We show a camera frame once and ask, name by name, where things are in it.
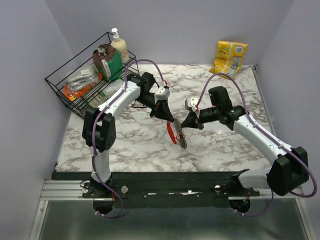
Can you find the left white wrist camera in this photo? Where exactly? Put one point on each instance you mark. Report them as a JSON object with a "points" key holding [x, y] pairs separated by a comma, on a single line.
{"points": [[162, 93]]}

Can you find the clear plastic packet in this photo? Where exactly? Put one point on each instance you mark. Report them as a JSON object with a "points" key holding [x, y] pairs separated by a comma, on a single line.
{"points": [[83, 77]]}

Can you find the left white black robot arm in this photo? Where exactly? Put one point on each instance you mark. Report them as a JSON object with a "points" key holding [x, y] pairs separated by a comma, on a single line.
{"points": [[99, 127]]}

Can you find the orange snack packet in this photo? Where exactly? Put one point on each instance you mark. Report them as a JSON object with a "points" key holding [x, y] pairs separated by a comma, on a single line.
{"points": [[75, 94]]}

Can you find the green white snack packet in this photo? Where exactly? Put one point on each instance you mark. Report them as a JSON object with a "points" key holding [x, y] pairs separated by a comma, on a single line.
{"points": [[106, 93]]}

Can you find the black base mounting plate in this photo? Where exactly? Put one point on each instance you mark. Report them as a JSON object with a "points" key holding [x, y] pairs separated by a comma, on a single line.
{"points": [[133, 190]]}

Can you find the black wire rack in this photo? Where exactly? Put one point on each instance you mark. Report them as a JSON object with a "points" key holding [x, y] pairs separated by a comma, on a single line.
{"points": [[57, 79]]}

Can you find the metal red key organizer plate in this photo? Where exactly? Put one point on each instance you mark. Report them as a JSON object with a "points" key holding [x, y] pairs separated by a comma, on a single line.
{"points": [[176, 133]]}

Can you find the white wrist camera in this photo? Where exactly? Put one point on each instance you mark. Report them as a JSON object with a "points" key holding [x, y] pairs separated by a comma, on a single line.
{"points": [[162, 93], [191, 104]]}

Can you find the aluminium rail frame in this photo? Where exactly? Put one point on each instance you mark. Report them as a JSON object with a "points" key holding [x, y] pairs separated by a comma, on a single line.
{"points": [[63, 215]]}

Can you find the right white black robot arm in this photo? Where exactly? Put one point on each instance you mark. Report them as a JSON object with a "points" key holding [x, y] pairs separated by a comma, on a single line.
{"points": [[288, 164]]}

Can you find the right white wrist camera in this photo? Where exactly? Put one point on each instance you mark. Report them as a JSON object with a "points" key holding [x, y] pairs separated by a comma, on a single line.
{"points": [[191, 104]]}

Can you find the brown green bag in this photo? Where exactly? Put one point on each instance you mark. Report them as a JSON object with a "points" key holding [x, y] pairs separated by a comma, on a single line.
{"points": [[108, 62]]}

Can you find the yellow chips bag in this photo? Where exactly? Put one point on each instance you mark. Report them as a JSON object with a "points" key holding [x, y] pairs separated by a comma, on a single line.
{"points": [[229, 57]]}

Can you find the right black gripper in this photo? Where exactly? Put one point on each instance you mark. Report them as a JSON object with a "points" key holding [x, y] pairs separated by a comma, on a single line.
{"points": [[192, 121]]}

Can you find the cream pump lotion bottle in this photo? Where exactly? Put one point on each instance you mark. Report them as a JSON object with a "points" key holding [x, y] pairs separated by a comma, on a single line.
{"points": [[120, 45]]}

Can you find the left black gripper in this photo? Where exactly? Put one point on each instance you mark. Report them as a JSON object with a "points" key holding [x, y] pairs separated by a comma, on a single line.
{"points": [[161, 109]]}

